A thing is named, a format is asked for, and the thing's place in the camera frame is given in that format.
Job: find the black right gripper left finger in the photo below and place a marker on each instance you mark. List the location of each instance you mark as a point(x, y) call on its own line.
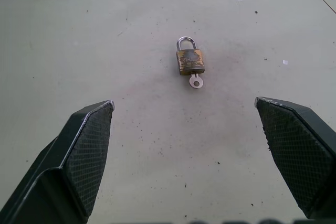
point(65, 161)

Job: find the small silver key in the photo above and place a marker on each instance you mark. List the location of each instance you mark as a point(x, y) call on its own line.
point(195, 81)

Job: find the worn brass padlock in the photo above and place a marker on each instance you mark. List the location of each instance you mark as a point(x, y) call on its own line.
point(190, 60)

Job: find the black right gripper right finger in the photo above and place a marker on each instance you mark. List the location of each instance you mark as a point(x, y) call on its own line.
point(302, 155)

